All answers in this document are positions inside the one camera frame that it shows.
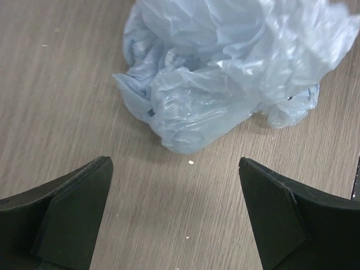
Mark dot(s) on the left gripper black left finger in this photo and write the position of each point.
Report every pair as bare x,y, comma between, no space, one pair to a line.
55,225

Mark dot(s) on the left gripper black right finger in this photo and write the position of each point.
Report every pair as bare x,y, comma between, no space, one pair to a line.
297,226

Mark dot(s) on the light blue plastic bag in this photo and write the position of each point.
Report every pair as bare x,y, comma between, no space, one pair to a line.
197,69

